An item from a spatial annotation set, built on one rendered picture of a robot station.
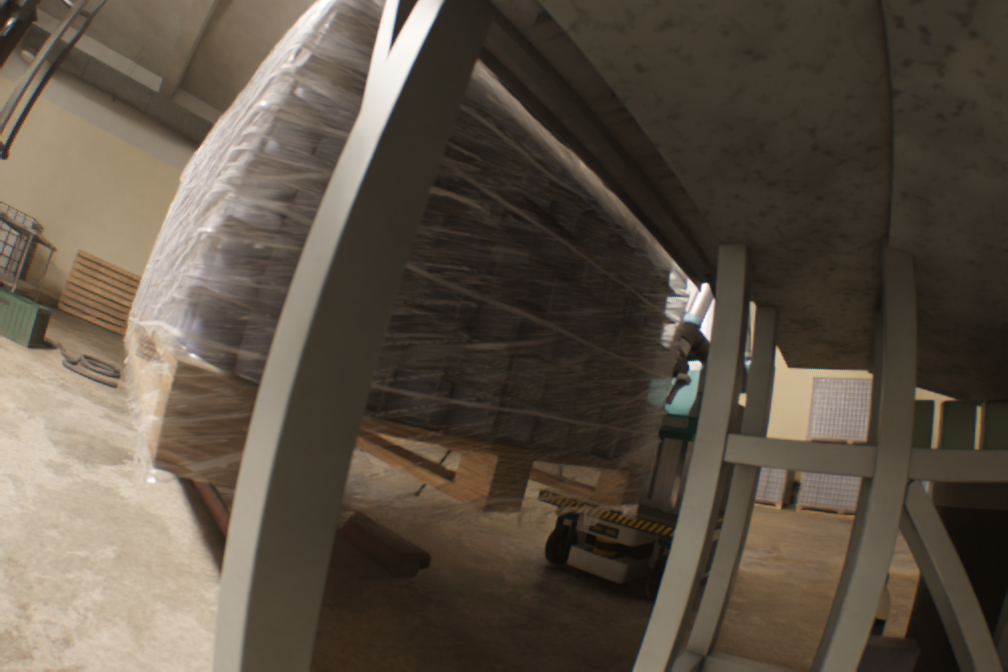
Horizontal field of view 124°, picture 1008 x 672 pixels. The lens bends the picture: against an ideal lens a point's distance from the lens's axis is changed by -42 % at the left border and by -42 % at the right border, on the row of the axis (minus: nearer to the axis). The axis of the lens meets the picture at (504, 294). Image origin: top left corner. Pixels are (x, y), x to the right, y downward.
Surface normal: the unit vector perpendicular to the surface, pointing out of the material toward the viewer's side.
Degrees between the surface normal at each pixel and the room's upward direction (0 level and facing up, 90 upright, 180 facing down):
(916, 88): 166
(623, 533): 90
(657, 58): 180
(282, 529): 90
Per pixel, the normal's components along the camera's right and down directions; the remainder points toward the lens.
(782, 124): -0.23, 0.94
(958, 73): -0.40, 0.91
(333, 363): 0.73, -0.01
